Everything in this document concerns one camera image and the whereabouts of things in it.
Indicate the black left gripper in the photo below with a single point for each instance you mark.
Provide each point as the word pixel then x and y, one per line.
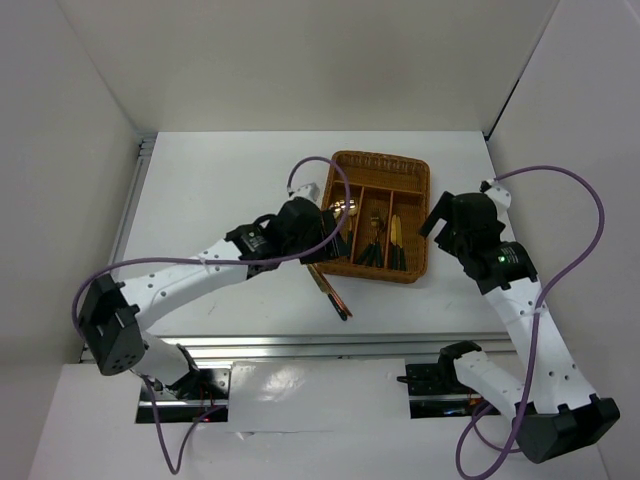
pixel 330 224

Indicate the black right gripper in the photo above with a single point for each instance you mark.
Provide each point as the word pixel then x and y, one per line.
pixel 441 210

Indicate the gold fork green handle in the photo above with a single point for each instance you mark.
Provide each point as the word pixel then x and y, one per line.
pixel 379 225
pixel 358 261
pixel 367 257

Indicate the brown wicker cutlery tray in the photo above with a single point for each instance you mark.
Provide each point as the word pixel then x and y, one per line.
pixel 385 185

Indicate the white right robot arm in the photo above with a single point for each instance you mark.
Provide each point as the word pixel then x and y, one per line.
pixel 555 410

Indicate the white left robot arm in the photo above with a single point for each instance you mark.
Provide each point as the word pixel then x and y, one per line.
pixel 116 316

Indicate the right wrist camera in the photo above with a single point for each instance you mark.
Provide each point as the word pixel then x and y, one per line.
pixel 499 194

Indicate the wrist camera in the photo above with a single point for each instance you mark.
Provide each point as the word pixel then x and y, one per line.
pixel 499 194
pixel 309 191

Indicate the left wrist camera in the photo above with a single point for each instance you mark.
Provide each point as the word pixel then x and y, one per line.
pixel 309 191

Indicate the aluminium table frame rail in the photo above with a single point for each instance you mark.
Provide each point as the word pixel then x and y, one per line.
pixel 193 187

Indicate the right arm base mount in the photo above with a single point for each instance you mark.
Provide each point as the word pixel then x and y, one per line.
pixel 433 388

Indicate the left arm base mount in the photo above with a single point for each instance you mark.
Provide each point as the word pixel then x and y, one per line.
pixel 210 396

